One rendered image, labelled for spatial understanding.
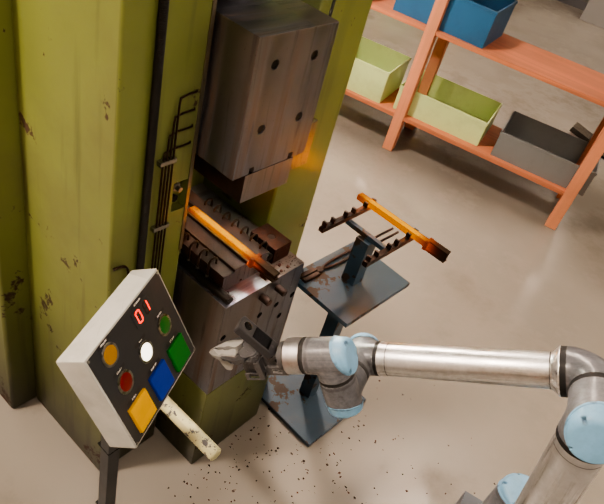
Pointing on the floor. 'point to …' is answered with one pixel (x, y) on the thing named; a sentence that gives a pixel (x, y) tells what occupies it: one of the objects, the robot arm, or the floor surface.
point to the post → (108, 473)
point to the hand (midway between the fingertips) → (213, 349)
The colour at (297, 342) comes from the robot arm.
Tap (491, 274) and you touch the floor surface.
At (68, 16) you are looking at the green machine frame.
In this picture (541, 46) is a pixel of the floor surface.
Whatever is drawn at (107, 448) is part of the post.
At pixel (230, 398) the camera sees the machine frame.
